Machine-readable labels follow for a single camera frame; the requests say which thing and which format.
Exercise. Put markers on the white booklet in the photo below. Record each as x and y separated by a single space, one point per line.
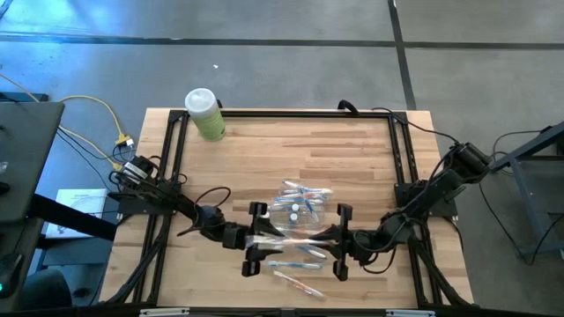
83 202

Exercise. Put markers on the blue-grey metal stand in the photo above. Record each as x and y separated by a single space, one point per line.
524 147

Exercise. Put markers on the black device with light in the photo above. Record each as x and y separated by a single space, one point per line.
9 273

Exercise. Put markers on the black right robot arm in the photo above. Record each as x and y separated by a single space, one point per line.
434 189

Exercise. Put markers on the dark grey desk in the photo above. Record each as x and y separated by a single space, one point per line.
26 154

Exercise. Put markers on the black diagonal bar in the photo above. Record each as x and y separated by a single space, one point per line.
66 216

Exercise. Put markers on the green wipes canister white lid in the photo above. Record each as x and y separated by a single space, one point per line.
207 119

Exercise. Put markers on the teal mouthwash bottle white cap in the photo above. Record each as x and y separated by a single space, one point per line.
293 217
295 207
264 215

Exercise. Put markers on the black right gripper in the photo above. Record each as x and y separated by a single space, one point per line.
359 246

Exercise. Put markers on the white frame bracket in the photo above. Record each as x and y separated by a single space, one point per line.
410 313
163 312

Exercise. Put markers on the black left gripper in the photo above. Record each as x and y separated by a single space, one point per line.
238 238

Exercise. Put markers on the person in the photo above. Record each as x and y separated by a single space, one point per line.
46 290

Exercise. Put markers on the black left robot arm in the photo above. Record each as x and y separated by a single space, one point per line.
207 218

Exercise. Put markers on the clear acrylic organizer box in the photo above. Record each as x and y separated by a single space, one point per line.
277 224

